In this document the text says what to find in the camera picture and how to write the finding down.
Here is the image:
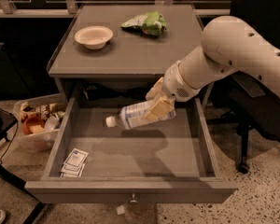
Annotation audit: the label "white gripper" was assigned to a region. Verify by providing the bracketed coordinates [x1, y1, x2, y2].
[144, 61, 200, 121]

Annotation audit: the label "blue label plastic bottle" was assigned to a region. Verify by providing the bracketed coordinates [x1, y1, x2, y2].
[105, 100, 176, 130]

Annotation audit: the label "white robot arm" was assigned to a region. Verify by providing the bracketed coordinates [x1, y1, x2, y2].
[145, 16, 280, 121]

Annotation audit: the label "open grey top drawer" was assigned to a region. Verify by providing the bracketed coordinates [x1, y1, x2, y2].
[26, 84, 237, 203]

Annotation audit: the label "grey drawer cabinet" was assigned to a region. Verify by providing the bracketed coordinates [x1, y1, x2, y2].
[49, 5, 203, 94]

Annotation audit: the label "drawer key with tag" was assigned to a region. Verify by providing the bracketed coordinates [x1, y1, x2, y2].
[116, 193, 139, 216]

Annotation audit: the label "green chip bag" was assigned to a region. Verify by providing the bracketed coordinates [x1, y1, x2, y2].
[121, 11, 167, 36]

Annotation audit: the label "white bowl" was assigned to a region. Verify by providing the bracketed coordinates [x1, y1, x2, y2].
[75, 26, 113, 49]

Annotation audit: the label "black office chair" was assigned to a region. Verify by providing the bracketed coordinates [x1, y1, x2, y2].
[207, 0, 280, 174]

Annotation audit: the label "white paper packets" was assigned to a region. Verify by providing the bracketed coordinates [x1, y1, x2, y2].
[61, 148, 89, 177]

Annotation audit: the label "clear plastic bin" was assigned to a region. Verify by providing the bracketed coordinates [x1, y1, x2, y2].
[13, 93, 67, 153]

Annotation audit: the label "orange bowl in bin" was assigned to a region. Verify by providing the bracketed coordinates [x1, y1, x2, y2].
[22, 116, 45, 134]

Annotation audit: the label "black table at left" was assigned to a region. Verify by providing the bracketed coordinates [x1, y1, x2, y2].
[0, 104, 48, 224]

